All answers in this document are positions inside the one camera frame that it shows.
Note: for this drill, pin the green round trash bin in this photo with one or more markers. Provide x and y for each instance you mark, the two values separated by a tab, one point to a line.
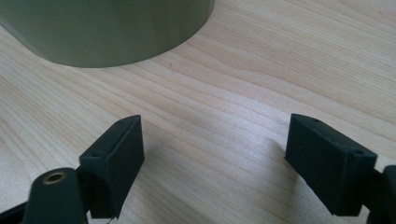
102	28

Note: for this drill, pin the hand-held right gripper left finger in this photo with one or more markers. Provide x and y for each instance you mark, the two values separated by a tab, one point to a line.
115	161

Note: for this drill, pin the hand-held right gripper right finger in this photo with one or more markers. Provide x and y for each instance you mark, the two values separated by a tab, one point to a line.
330	168

